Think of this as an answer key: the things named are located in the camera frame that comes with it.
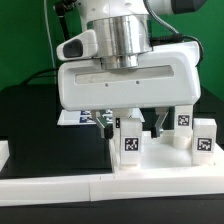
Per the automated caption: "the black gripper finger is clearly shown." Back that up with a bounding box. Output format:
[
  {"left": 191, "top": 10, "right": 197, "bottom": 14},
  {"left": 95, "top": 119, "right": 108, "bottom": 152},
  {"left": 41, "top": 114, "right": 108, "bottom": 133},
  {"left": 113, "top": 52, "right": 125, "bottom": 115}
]
[
  {"left": 151, "top": 107, "right": 169, "bottom": 138},
  {"left": 91, "top": 110, "right": 114, "bottom": 139}
]

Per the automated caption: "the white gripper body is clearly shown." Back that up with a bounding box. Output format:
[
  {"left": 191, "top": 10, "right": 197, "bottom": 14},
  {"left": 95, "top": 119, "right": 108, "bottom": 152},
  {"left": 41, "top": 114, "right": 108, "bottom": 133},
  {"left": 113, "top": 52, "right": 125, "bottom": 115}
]
[{"left": 58, "top": 42, "right": 201, "bottom": 111}]

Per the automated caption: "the white square tabletop tray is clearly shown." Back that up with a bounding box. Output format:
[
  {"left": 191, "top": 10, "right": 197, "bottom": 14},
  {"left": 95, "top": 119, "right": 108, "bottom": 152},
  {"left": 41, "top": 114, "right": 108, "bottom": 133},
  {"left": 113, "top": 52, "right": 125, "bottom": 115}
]
[{"left": 109, "top": 130, "right": 224, "bottom": 173}]

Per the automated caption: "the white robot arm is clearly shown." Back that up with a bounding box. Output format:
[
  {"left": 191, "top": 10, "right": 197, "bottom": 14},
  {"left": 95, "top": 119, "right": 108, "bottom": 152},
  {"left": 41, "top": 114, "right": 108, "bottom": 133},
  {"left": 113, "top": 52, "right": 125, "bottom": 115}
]
[{"left": 57, "top": 0, "right": 207, "bottom": 139}]

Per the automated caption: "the white sheet with AprilTags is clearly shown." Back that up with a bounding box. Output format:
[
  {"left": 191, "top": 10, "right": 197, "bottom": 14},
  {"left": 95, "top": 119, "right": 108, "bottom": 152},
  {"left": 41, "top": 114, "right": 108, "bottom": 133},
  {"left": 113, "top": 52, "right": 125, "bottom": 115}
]
[{"left": 57, "top": 108, "right": 145, "bottom": 126}]

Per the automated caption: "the white U-shaped obstacle fence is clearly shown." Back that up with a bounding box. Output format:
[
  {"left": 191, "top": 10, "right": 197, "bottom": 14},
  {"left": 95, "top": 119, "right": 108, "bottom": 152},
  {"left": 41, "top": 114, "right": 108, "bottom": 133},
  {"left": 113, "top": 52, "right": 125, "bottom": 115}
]
[{"left": 0, "top": 167, "right": 224, "bottom": 206}]

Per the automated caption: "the white block at left edge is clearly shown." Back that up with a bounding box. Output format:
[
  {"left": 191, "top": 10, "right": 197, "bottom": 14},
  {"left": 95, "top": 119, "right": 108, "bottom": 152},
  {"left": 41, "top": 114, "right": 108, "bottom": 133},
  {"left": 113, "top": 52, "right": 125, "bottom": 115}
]
[{"left": 0, "top": 140, "right": 9, "bottom": 171}]

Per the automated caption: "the black cable bundle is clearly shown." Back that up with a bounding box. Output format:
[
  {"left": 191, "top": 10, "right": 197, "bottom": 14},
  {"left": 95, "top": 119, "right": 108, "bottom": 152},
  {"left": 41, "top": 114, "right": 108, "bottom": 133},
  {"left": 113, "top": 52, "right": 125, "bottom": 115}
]
[{"left": 19, "top": 0, "right": 80, "bottom": 86}]

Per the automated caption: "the white thin hanging cable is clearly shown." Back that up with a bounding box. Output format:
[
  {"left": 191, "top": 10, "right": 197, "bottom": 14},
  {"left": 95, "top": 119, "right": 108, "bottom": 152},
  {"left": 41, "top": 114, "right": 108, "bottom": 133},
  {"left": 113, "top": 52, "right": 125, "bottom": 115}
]
[{"left": 43, "top": 0, "right": 58, "bottom": 85}]

